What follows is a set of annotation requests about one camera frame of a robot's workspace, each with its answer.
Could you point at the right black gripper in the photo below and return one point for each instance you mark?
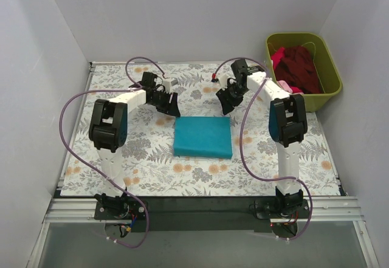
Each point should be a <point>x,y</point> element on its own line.
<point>230,95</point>

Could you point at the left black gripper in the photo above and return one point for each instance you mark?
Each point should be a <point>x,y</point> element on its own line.
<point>165,100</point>

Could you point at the teal t shirt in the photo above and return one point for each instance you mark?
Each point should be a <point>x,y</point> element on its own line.
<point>207,137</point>

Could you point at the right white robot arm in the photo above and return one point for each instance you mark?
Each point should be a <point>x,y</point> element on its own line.
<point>287,125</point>

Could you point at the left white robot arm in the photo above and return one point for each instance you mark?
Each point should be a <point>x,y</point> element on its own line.
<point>108,131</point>

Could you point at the floral table mat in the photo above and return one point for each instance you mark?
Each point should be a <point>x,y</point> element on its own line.
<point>150,167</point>

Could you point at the pink garment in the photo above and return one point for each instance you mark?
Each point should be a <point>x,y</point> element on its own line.
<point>288,87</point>

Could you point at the dark red garment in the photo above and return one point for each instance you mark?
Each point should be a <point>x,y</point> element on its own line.
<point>295,66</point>

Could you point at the green plastic bin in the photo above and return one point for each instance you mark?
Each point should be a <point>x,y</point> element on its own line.
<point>328,76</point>

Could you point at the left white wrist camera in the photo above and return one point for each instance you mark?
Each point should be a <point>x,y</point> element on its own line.
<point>168,84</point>

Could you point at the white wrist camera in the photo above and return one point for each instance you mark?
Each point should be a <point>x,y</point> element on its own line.
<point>168,84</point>
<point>222,80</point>

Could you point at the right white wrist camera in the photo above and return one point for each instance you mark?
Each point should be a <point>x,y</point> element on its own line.
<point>222,80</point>

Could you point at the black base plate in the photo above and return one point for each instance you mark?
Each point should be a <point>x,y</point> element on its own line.
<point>139,220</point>

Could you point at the aluminium frame rail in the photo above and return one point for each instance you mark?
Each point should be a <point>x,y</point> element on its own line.
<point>320,208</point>

